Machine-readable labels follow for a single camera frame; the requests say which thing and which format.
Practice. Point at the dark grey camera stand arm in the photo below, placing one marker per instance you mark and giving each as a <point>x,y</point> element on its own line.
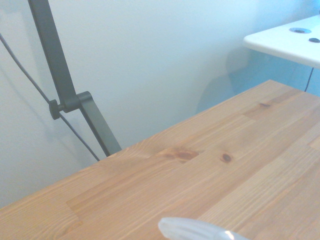
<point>65,77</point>

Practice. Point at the white desk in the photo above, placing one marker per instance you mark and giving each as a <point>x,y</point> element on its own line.
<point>287,45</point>

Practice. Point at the small black round cap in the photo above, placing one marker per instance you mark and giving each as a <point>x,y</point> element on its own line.
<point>313,40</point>

